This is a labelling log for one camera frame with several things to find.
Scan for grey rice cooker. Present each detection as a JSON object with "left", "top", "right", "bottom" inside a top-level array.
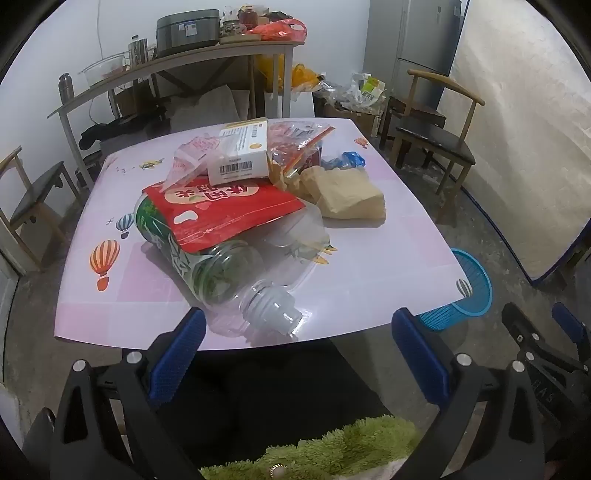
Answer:
[{"left": 156, "top": 9, "right": 221, "bottom": 57}]

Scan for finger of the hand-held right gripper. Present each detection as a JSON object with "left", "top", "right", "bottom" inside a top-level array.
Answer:
[
  {"left": 501, "top": 302, "right": 583, "bottom": 374},
  {"left": 551, "top": 302, "right": 591, "bottom": 365}
]

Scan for red snack bag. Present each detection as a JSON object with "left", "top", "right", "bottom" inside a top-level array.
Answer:
[{"left": 141, "top": 178, "right": 308, "bottom": 254}]

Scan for person's dark trousers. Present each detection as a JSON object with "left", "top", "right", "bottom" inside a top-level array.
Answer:
[{"left": 161, "top": 339, "right": 393, "bottom": 467}]

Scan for green label plastic bottle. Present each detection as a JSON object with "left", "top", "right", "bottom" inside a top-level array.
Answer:
[{"left": 133, "top": 194, "right": 305, "bottom": 340}]

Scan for clear zip bag red strip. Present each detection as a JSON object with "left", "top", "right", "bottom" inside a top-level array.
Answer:
[{"left": 268, "top": 121, "right": 335, "bottom": 185}]

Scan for white cardboard box orange print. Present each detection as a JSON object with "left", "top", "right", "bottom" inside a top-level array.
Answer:
[{"left": 205, "top": 119, "right": 271, "bottom": 186}]

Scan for orange yellow plastic bag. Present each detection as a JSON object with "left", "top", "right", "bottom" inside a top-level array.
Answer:
[{"left": 292, "top": 64, "right": 321, "bottom": 88}]

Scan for white foam box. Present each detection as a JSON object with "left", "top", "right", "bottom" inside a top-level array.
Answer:
[{"left": 264, "top": 88, "right": 315, "bottom": 118}]

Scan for clear crumpled plastic packaging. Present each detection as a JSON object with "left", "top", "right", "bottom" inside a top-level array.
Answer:
[{"left": 252, "top": 203, "right": 333, "bottom": 282}]

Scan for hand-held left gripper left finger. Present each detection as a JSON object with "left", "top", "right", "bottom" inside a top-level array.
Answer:
[{"left": 51, "top": 307, "right": 208, "bottom": 480}]

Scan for grey cloth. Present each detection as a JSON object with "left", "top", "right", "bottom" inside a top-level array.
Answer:
[{"left": 168, "top": 85, "right": 252, "bottom": 134}]

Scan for red plastic bag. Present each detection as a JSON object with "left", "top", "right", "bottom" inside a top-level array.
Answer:
[{"left": 249, "top": 19, "right": 308, "bottom": 43}]

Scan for steel kettle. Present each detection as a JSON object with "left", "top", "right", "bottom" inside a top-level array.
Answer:
[{"left": 128, "top": 36, "right": 149, "bottom": 68}]

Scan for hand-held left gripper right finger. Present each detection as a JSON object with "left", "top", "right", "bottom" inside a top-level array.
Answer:
[{"left": 392, "top": 307, "right": 548, "bottom": 480}]

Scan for pink printed clear plastic bag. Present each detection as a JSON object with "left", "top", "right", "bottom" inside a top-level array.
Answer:
[{"left": 159, "top": 131, "right": 222, "bottom": 192}]

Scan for green white package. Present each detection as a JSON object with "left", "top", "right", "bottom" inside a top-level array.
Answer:
[{"left": 360, "top": 76, "right": 386, "bottom": 100}]

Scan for green fluffy cloth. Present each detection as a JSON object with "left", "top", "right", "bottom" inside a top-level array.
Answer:
[{"left": 198, "top": 414, "right": 421, "bottom": 480}]

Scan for grey refrigerator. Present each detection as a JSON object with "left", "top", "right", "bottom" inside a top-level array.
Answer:
[{"left": 365, "top": 0, "right": 462, "bottom": 100}]

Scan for pile of white plastic bags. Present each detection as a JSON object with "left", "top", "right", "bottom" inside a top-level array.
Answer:
[{"left": 318, "top": 71, "right": 386, "bottom": 112}]

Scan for clear plastic container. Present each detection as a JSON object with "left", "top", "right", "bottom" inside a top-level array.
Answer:
[{"left": 79, "top": 53, "right": 127, "bottom": 88}]

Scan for blue plastic basket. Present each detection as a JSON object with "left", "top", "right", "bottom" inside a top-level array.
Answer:
[{"left": 418, "top": 248, "right": 494, "bottom": 330}]

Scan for blue plastic wrapper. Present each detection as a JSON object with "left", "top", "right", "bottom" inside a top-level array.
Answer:
[{"left": 321, "top": 150, "right": 365, "bottom": 171}]

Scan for white mattress blue edge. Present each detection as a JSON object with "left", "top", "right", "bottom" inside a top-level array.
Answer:
[{"left": 436, "top": 0, "right": 591, "bottom": 282}]

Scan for black cloth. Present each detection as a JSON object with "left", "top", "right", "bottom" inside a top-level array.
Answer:
[{"left": 78, "top": 106, "right": 167, "bottom": 151}]

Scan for long grey side table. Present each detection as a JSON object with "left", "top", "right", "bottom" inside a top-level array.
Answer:
[{"left": 47, "top": 41, "right": 305, "bottom": 185}]

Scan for dark wooden stool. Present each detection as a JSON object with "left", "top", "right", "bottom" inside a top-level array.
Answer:
[{"left": 381, "top": 95, "right": 446, "bottom": 153}]

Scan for pink balloon print tablecloth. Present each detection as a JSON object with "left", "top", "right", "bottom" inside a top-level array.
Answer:
[{"left": 53, "top": 117, "right": 474, "bottom": 354}]

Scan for brown paper bag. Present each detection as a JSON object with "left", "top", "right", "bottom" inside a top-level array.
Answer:
[{"left": 295, "top": 165, "right": 386, "bottom": 220}]

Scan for wooden chair black seat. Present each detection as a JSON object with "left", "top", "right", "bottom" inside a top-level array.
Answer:
[
  {"left": 0, "top": 147, "right": 84, "bottom": 273},
  {"left": 392, "top": 69, "right": 485, "bottom": 227}
]

